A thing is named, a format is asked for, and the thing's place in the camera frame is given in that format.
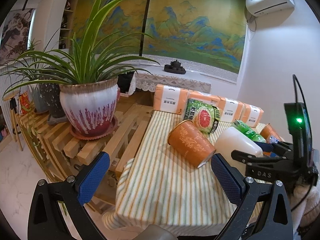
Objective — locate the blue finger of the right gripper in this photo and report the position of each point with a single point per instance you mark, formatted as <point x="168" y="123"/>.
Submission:
<point x="265" y="146"/>

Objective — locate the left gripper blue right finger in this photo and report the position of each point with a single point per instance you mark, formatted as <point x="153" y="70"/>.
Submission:
<point x="230" y="179"/>

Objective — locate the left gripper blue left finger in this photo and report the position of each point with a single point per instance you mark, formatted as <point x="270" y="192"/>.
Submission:
<point x="90" y="177"/>

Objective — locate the white ceramic cup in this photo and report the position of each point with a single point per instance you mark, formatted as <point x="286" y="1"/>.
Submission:
<point x="232" y="139"/>

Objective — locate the orange patterned paper cup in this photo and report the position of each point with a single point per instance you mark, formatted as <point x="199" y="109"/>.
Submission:
<point x="190" y="143"/>

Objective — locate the green plastic bottle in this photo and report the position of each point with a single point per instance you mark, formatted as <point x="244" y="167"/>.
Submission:
<point x="247" y="131"/>

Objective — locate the orange tissue pack far right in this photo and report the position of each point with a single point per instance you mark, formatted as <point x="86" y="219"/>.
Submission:
<point x="251" y="115"/>

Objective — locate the orange tissue pack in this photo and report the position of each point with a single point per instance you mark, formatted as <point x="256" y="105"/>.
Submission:
<point x="204" y="97"/>
<point x="230" y="110"/>
<point x="170" y="99"/>
<point x="251" y="115"/>

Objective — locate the wooden slatted bench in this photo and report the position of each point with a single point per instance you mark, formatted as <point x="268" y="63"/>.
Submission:
<point x="60" y="154"/>

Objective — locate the red pot saucer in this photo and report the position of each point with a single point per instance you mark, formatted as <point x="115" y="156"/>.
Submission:
<point x="99" y="133"/>

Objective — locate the striped tablecloth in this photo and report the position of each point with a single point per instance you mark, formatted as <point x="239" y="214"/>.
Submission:
<point x="158" y="186"/>

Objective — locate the white purple flower pot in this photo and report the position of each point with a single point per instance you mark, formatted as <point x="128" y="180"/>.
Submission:
<point x="90" y="106"/>

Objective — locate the dark speckled flower pot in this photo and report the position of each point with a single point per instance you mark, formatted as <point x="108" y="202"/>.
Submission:
<point x="51" y="94"/>

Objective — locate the orange tissue pack far left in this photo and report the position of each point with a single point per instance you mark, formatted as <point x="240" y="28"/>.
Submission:
<point x="170" y="99"/>

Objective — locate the lace table runner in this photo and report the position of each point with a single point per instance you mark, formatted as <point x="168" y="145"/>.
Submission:
<point x="148" y="82"/>

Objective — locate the black teapot set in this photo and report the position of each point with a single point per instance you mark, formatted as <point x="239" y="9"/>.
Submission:
<point x="174" y="67"/>

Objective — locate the green spider plant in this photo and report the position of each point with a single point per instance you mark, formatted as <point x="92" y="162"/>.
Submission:
<point x="90" y="60"/>

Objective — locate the white air conditioner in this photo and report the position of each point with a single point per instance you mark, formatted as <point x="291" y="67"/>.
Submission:
<point x="263" y="7"/>

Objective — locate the green landscape wall painting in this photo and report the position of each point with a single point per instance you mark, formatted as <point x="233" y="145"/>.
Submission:
<point x="205" y="35"/>

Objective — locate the ink tree wall scroll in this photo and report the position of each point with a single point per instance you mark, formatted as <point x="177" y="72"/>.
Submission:
<point x="15" y="35"/>

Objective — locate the wooden wall shelf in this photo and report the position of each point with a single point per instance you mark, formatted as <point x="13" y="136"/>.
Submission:
<point x="66" y="24"/>

